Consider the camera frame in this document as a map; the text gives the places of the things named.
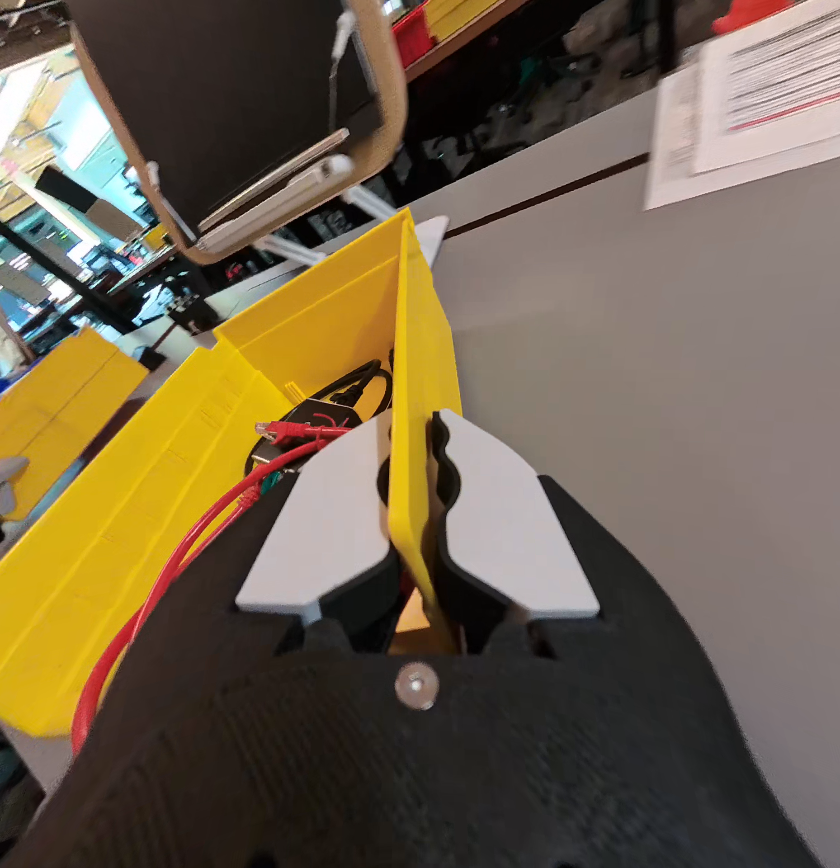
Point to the black electronic device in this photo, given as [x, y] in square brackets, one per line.
[189, 317]

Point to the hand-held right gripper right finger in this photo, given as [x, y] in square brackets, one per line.
[515, 536]

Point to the white metal stand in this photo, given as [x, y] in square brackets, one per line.
[277, 196]

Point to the red plastic bin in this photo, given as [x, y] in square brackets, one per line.
[413, 34]

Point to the yellow plastic bin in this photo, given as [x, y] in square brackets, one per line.
[155, 488]
[60, 400]

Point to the small black device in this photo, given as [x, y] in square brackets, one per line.
[152, 358]

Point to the black pole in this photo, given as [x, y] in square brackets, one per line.
[54, 271]

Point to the wooden board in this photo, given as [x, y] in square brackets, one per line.
[389, 81]

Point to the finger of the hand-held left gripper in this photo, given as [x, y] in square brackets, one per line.
[3, 481]

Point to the white paper sheet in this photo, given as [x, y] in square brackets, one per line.
[766, 102]

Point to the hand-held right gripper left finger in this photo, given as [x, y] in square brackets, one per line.
[318, 529]

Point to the small yellow bin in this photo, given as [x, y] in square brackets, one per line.
[461, 17]

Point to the black network splitter box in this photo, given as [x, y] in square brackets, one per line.
[311, 417]

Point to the black panel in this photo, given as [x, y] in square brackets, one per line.
[223, 88]

